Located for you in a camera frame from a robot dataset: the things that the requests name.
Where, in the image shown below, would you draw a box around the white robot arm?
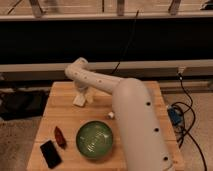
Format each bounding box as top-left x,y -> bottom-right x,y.
65,57 -> 175,171

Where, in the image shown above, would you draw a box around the green ceramic bowl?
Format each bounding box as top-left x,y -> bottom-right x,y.
76,121 -> 114,160

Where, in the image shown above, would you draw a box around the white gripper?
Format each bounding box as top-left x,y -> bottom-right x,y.
74,81 -> 94,104

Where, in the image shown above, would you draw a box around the white tube with cap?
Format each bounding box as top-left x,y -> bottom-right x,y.
107,112 -> 115,119

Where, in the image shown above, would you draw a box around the white sponge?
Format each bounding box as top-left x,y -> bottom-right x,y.
73,94 -> 86,107

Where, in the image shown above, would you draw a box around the black smartphone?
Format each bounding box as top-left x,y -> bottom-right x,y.
40,140 -> 62,169

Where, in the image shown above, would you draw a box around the dark red toy boat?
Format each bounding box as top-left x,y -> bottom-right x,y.
54,127 -> 66,148

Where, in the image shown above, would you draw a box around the blue power adapter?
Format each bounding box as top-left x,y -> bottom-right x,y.
167,107 -> 182,126

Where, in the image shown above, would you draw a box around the black hanging cable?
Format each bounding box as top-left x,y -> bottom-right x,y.
109,9 -> 140,76

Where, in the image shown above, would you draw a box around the black floor cables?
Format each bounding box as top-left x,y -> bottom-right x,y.
169,73 -> 208,171

